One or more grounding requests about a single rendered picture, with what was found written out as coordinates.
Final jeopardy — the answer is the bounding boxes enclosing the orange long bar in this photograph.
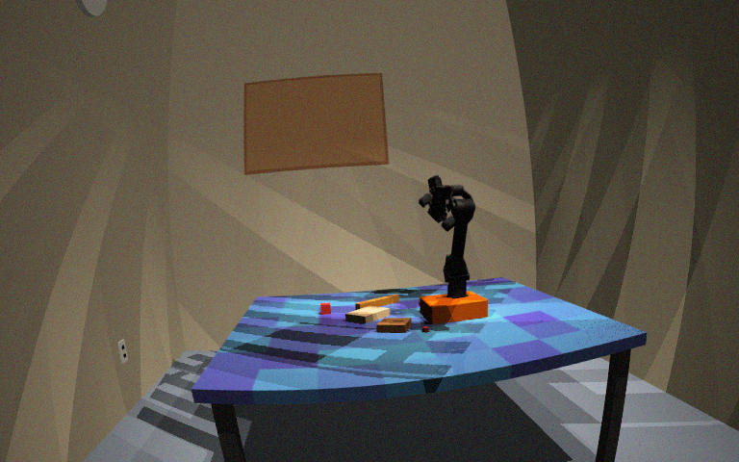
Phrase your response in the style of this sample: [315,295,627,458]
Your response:
[355,295,399,310]

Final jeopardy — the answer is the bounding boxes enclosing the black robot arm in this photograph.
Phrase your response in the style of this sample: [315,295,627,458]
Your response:
[428,175,475,298]

